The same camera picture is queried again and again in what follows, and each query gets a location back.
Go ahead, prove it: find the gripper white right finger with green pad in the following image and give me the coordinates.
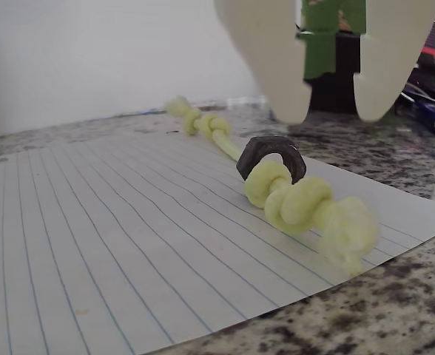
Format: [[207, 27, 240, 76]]
[[352, 0, 435, 123]]

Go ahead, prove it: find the gripper white left finger with green pad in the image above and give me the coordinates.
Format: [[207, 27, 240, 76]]
[[213, 0, 312, 125]]

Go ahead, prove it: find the dark metal hex nut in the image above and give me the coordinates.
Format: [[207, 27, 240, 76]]
[[235, 135, 308, 186]]

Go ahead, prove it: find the pale yellow knotted rope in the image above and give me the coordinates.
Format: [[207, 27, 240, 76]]
[[164, 95, 381, 278]]

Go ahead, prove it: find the white foam board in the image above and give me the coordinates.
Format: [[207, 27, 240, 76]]
[[0, 0, 270, 143]]

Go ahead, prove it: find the lined loose-leaf paper sheet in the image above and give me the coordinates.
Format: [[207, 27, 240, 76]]
[[0, 131, 435, 355]]

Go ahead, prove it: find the green black camera stand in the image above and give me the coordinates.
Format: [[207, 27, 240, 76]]
[[294, 0, 368, 114]]

